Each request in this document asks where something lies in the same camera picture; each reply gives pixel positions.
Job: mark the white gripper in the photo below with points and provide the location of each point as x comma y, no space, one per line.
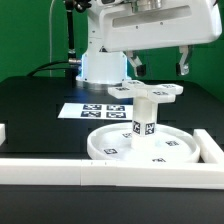
175,23

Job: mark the white cross-shaped table base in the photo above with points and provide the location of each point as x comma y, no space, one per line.
161,93

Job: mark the white round table top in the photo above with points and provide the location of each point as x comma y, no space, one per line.
119,142

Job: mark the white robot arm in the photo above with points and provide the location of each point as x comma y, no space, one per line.
101,68

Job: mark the white marker sheet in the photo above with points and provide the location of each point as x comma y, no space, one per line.
96,111

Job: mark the white right fence rail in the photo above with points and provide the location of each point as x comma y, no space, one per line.
210,151

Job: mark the white fence rail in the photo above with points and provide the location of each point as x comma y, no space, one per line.
2,134
210,151
110,173

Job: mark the white left fence rail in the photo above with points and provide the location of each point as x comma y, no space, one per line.
2,134

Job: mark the white front fence rail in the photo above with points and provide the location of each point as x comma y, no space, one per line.
110,173

